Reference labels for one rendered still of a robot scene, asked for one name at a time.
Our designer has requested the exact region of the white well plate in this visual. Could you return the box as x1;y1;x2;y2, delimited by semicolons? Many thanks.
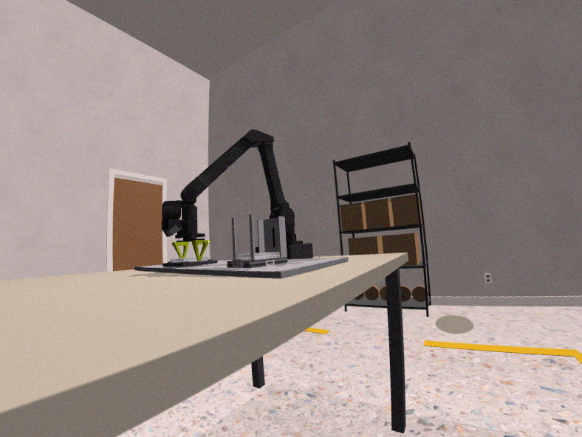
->
169;257;210;263
236;252;280;260

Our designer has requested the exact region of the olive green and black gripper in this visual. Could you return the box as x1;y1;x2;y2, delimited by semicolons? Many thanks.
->
172;219;209;261

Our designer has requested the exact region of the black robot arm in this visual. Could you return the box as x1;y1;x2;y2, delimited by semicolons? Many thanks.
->
162;129;303;245

